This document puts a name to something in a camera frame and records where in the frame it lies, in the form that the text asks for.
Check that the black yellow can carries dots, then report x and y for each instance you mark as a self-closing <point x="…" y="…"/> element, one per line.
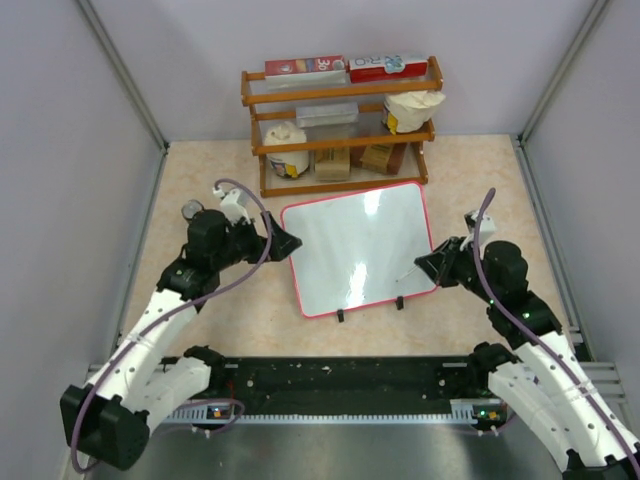
<point x="190" y="209"/>

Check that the red white box right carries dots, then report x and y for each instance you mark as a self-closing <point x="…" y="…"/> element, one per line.
<point x="384" y="67"/>

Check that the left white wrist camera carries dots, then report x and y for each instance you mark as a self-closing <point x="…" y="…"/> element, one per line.
<point x="233" y="204"/>

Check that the brown cleaning pad pack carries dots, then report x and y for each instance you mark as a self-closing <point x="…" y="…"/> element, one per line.
<point x="383" y="158"/>

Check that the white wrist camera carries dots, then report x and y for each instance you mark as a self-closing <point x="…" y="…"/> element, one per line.
<point x="233" y="204"/>
<point x="480" y="229"/>

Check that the silver foil box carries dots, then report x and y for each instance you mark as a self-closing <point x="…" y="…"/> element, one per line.
<point x="327" y="114"/>

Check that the grey slotted cable duct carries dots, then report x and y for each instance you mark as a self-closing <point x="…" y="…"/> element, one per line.
<point x="456" y="412"/>

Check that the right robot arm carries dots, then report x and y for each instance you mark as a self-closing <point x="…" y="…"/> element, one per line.
<point x="535" y="372"/>

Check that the wooden three tier shelf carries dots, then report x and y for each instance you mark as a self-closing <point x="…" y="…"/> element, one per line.
<point x="271" y="108"/>

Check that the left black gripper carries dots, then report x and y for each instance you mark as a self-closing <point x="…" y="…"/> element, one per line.
<point x="282" y="243"/>

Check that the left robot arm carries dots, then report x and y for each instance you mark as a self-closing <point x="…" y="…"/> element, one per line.
<point x="112" y="417"/>

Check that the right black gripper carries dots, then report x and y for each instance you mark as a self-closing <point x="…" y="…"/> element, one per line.
<point x="437" y="263"/>

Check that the red toothpaste box left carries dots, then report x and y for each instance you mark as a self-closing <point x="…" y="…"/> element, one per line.
<point x="302" y="66"/>

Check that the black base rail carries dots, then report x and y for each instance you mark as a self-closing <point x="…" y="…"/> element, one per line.
<point x="328" y="386"/>

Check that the pink framed whiteboard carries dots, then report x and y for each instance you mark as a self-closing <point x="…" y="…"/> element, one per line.
<point x="356" y="245"/>

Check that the white paper bag right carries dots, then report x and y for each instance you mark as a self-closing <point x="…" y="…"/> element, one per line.
<point x="407" y="112"/>

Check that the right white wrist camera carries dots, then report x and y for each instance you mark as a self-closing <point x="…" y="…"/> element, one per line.
<point x="480" y="229"/>

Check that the white marker pen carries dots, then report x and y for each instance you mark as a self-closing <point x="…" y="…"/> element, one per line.
<point x="406" y="274"/>

